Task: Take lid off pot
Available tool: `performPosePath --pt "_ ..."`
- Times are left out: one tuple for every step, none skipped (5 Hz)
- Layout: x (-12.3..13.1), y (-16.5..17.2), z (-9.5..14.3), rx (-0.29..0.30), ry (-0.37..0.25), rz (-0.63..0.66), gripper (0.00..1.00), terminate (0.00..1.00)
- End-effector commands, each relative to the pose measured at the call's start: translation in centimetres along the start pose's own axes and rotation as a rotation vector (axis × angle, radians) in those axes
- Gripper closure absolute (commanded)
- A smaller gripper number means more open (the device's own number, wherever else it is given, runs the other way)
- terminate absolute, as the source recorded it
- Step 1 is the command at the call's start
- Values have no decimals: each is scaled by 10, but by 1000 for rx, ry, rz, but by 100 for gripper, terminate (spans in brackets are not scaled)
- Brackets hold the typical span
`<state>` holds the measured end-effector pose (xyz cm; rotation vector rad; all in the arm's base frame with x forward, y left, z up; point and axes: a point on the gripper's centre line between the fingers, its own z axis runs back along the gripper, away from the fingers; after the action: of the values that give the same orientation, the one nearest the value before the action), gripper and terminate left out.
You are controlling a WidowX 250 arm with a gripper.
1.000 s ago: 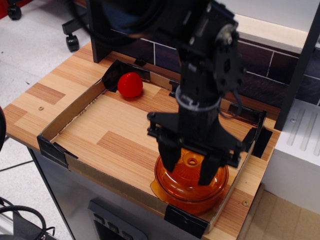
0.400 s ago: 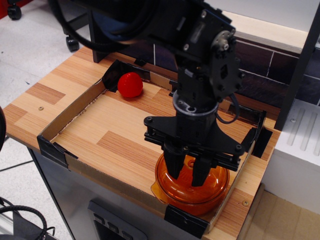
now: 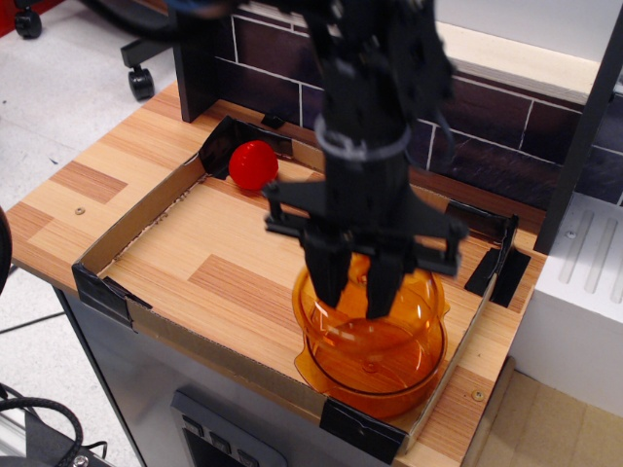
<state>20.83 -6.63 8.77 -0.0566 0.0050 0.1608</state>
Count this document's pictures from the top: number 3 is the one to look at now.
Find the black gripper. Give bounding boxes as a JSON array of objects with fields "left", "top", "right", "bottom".
[{"left": 263, "top": 151, "right": 468, "bottom": 320}]

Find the orange transparent pot lid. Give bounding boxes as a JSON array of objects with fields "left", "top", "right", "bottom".
[{"left": 293, "top": 254, "right": 449, "bottom": 354}]

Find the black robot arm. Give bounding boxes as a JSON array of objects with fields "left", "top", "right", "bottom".
[{"left": 263, "top": 1, "right": 468, "bottom": 319}]

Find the orange transparent pot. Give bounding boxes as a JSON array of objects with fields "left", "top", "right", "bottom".
[{"left": 295, "top": 318, "right": 448, "bottom": 419}]

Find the red ball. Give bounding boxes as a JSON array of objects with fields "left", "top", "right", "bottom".
[{"left": 229, "top": 140, "right": 278, "bottom": 191}]

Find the cardboard fence with black tape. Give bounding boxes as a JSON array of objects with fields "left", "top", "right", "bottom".
[{"left": 71, "top": 115, "right": 532, "bottom": 465}]

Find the dark tile backsplash panel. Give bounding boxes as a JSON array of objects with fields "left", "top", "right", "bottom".
[{"left": 167, "top": 0, "right": 623, "bottom": 256}]

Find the white ridged sink counter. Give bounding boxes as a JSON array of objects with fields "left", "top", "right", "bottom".
[{"left": 510, "top": 194, "right": 622, "bottom": 415}]

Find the grey toy oven front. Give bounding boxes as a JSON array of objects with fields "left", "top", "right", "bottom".
[{"left": 170, "top": 390, "right": 288, "bottom": 467}]

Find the black office chair base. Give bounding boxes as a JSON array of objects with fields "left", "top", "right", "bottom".
[{"left": 9, "top": 1, "right": 169, "bottom": 101}]

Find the black cable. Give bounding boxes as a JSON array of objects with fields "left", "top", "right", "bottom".
[{"left": 0, "top": 310, "right": 109, "bottom": 467}]

